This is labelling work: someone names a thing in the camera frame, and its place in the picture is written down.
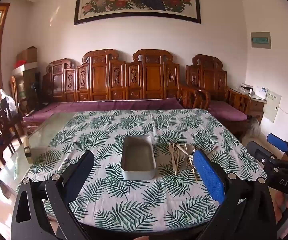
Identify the white wall panel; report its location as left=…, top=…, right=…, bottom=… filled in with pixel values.
left=262, top=87, right=282, bottom=123

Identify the white flat box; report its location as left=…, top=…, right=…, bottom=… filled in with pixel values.
left=13, top=62, right=38, bottom=76

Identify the long carved wooden sofa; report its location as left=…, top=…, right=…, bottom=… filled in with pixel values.
left=43, top=49, right=210, bottom=110

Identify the wooden side table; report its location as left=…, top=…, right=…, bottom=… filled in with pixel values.
left=248, top=97, right=267, bottom=123

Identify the wooden chopstick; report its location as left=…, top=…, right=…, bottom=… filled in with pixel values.
left=174, top=144, right=187, bottom=176
left=189, top=162, right=199, bottom=182

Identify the brown cardboard box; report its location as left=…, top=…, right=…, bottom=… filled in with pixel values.
left=21, top=46, right=38, bottom=64

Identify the white plastic bag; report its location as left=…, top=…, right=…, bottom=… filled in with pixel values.
left=0, top=89, right=17, bottom=113

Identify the stack of cardboard boxes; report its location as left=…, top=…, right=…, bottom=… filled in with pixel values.
left=23, top=69, right=44, bottom=103

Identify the wooden door frame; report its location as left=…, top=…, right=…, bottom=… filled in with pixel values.
left=0, top=3, right=11, bottom=105

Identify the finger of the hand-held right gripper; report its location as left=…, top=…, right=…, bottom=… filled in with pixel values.
left=246, top=141, right=279, bottom=176
left=267, top=133, right=288, bottom=162

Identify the purple armchair cushion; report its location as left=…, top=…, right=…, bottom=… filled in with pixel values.
left=207, top=100, right=248, bottom=121

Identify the long white spoon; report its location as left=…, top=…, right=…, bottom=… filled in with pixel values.
left=176, top=144, right=196, bottom=159

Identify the small wooden box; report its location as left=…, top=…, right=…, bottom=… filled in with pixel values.
left=24, top=137, right=32, bottom=165

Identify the grey floor bag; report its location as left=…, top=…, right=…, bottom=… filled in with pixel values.
left=243, top=117, right=261, bottom=138

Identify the light wooden fork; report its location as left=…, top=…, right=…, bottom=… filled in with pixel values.
left=168, top=143, right=176, bottom=165

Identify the grey rectangular container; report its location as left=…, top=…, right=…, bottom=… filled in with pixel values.
left=120, top=135, right=157, bottom=181

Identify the long purple sofa cushion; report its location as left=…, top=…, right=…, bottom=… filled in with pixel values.
left=23, top=98, right=185, bottom=123

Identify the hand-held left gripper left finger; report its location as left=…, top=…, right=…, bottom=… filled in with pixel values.
left=10, top=151, right=94, bottom=240

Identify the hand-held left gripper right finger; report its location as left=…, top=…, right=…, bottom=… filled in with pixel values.
left=193, top=149, right=278, bottom=240

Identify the leaf print tablecloth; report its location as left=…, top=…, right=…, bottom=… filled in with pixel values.
left=16, top=108, right=268, bottom=233

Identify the carved wooden armchair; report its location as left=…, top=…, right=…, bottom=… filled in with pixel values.
left=186, top=54, right=252, bottom=132

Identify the white desk device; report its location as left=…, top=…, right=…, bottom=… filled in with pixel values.
left=255, top=86, right=268, bottom=98

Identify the dark wooden dining chair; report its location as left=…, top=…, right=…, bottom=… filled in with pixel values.
left=0, top=105, right=25, bottom=166

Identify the grey wall electrical box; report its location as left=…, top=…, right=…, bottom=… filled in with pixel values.
left=250, top=32, right=271, bottom=49

